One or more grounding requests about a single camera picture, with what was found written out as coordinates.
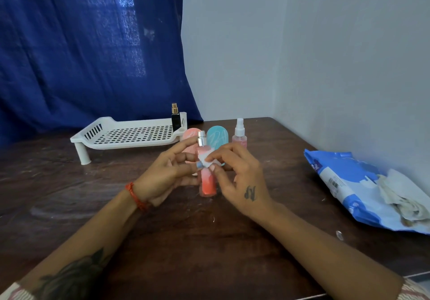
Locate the person's right hand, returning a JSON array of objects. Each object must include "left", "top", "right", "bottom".
[{"left": 204, "top": 142, "right": 275, "bottom": 223}]

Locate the person's left hand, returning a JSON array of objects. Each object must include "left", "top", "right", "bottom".
[{"left": 133, "top": 137, "right": 206, "bottom": 208}]

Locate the orange spray bottle silver cap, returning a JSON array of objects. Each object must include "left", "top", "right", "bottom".
[{"left": 196, "top": 130, "right": 218, "bottom": 197}]

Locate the white wet wipe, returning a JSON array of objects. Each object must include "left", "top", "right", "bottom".
[{"left": 197, "top": 149, "right": 226, "bottom": 169}]

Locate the pink spray bottle white cap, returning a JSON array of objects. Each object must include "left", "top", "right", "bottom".
[{"left": 232, "top": 118, "right": 248, "bottom": 149}]

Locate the pink squeeze bottle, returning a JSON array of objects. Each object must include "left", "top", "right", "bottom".
[{"left": 180, "top": 128, "right": 202, "bottom": 176}]

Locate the teal squeeze bottle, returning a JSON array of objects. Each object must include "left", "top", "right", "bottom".
[{"left": 206, "top": 125, "right": 229, "bottom": 167}]

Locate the white perforated plastic rack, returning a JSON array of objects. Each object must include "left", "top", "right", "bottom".
[{"left": 69, "top": 111, "right": 188, "bottom": 166}]

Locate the black perfume bottle gold cap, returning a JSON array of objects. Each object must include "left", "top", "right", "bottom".
[{"left": 171, "top": 103, "right": 182, "bottom": 132}]

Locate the blue white wet wipes pack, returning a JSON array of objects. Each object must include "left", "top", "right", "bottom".
[{"left": 303, "top": 149, "right": 430, "bottom": 236}]

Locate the person's left forearm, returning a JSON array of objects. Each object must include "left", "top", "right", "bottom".
[{"left": 18, "top": 194, "right": 148, "bottom": 300}]

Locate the dark wooden table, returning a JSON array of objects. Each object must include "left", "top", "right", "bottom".
[{"left": 0, "top": 117, "right": 430, "bottom": 300}]

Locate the dark blue curtain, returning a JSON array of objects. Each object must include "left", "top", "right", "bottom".
[{"left": 0, "top": 0, "right": 204, "bottom": 146}]

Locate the patterned left sleeve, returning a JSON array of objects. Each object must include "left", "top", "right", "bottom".
[{"left": 0, "top": 282, "right": 36, "bottom": 300}]

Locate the patterned sleeve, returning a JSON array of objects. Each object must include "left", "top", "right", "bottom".
[
  {"left": 400, "top": 278, "right": 430, "bottom": 300},
  {"left": 0, "top": 282, "right": 36, "bottom": 300}
]

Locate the patterned right sleeve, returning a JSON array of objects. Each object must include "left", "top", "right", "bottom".
[{"left": 400, "top": 278, "right": 430, "bottom": 300}]

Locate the orange thread bracelet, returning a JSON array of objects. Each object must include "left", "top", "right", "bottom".
[{"left": 125, "top": 182, "right": 152, "bottom": 212}]

